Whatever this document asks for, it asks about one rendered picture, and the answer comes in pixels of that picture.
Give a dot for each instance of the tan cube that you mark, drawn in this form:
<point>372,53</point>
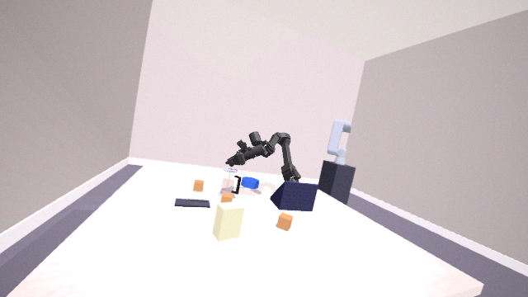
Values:
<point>285,221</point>
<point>198,186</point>
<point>226,198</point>

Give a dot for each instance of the cream rectangular block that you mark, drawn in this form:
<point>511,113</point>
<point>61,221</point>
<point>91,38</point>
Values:
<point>228,220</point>

